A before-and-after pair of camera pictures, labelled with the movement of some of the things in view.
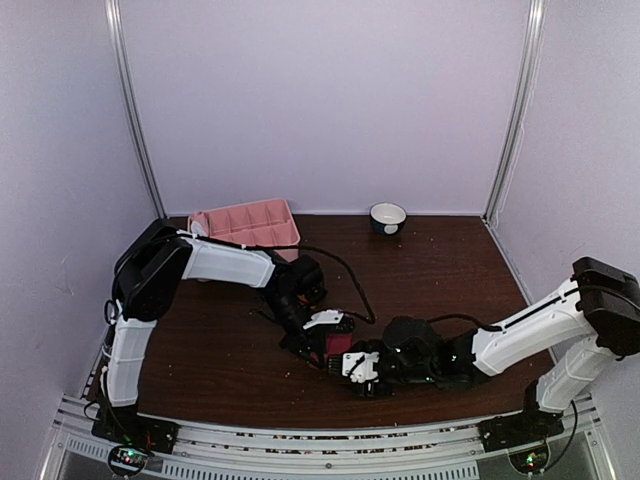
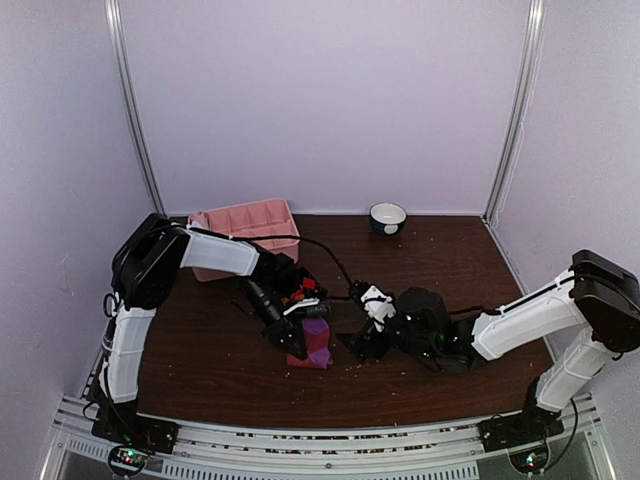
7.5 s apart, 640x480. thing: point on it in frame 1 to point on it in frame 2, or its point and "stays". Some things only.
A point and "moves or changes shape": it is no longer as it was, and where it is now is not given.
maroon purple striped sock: [338, 343] moves or changes shape
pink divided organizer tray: [267, 223] stays
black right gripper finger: [378, 388] to [370, 344]
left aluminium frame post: [115, 23] stays
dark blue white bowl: [388, 218] stays
